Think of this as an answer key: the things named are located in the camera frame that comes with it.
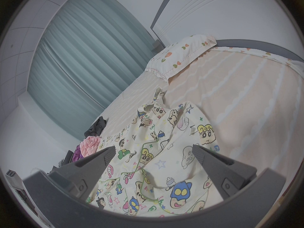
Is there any bed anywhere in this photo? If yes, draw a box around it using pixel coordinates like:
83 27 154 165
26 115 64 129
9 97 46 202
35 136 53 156
78 0 304 214

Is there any black garment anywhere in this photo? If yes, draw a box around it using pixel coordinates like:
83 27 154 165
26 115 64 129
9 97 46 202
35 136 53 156
84 116 107 137

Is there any grey bedside table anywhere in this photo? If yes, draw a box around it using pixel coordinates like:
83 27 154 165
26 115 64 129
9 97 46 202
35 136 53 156
152 40 165 52

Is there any pink garment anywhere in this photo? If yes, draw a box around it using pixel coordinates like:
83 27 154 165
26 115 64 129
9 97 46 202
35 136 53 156
79 136 103 158

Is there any purple garment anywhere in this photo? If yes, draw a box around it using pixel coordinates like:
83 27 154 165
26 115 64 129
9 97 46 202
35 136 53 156
72 145 83 162

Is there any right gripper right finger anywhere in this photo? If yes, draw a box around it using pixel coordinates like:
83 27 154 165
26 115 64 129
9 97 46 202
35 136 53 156
192 144 257 201

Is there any black chest of drawers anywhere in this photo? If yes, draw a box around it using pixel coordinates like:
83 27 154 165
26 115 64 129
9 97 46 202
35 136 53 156
50 150 74 174

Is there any blue-green curtain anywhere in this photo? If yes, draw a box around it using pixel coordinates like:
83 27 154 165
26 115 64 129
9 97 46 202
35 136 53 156
41 0 167 110
27 38 106 141

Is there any white printed pyjama top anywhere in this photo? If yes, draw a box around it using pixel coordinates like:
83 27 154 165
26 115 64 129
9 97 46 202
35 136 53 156
87 87 225 216

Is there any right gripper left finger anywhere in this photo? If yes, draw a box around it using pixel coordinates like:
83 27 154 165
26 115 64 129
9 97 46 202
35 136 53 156
49 146 116 202

